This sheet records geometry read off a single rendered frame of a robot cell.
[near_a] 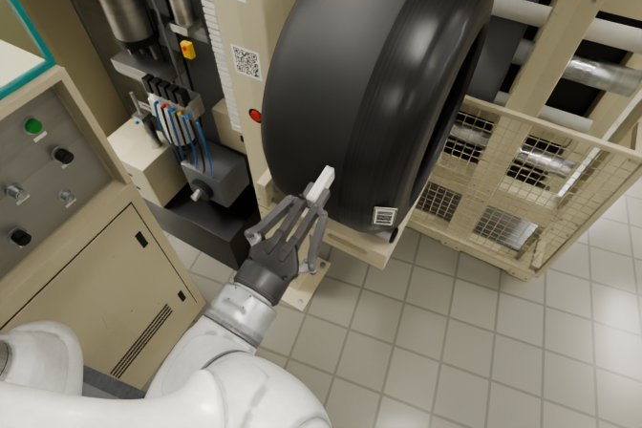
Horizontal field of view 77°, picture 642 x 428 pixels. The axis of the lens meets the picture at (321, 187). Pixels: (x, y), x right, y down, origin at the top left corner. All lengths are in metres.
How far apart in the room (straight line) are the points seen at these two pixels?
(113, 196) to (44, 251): 0.20
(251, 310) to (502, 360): 1.52
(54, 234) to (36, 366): 0.40
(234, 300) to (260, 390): 0.18
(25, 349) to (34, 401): 0.48
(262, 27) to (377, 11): 0.28
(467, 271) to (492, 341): 0.32
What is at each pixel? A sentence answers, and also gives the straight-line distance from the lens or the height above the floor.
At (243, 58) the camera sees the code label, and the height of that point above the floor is 1.23.
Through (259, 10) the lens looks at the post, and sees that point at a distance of 0.85.
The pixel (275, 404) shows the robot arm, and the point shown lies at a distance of 0.41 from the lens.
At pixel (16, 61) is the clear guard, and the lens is 0.97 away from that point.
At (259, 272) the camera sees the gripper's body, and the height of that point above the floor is 1.25.
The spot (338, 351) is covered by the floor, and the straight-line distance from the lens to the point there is 1.83.
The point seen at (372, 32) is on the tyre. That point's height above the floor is 1.43.
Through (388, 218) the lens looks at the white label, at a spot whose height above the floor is 1.16.
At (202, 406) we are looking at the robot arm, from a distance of 0.42.
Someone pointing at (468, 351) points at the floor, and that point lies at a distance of 1.93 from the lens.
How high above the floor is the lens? 1.77
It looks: 53 degrees down
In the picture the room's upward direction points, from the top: straight up
